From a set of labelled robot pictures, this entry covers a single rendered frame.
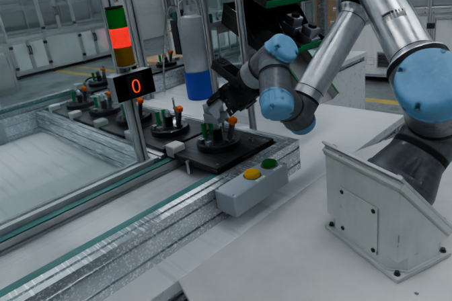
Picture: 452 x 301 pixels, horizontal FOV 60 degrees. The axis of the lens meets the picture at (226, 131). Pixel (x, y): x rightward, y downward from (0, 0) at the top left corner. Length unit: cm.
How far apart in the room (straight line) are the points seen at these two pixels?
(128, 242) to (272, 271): 31
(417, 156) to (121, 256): 63
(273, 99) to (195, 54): 126
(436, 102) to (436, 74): 5
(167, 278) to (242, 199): 25
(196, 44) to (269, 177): 119
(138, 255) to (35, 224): 30
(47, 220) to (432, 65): 92
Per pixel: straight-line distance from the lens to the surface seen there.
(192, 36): 207
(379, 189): 79
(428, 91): 74
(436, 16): 499
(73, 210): 110
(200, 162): 111
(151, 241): 91
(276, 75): 89
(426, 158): 85
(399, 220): 78
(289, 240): 95
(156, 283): 90
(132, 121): 117
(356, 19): 107
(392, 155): 84
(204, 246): 97
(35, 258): 101
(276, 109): 86
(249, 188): 97
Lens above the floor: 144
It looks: 21 degrees down
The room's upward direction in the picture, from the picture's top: 8 degrees counter-clockwise
